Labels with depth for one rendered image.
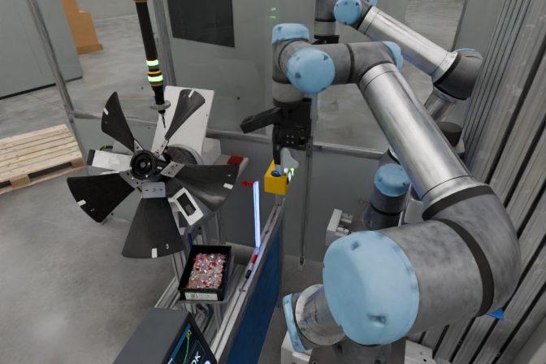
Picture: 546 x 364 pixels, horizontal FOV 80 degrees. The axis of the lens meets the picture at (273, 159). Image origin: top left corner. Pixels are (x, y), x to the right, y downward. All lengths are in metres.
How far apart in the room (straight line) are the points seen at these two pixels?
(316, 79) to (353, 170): 1.39
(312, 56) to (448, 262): 0.36
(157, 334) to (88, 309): 1.79
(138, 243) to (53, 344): 1.26
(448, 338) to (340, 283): 0.75
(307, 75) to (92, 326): 2.17
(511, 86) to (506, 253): 0.34
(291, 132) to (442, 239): 0.44
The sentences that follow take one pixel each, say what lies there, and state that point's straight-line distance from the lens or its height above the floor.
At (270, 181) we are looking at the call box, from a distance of 1.47.
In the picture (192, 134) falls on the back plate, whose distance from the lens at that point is 1.60.
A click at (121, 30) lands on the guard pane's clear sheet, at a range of 2.17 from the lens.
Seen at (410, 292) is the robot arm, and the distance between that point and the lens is 0.37.
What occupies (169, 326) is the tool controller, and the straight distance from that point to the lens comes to 0.79.
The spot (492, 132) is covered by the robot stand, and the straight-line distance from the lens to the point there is 0.73.
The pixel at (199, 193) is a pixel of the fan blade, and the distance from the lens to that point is 1.25.
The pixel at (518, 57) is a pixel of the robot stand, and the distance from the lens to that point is 0.69.
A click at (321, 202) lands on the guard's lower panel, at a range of 2.10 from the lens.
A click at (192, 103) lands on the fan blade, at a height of 1.42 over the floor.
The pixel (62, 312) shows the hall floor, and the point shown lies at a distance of 2.63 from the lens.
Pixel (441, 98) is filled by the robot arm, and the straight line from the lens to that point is 1.19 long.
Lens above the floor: 1.89
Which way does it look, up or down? 31 degrees down
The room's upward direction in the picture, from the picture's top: straight up
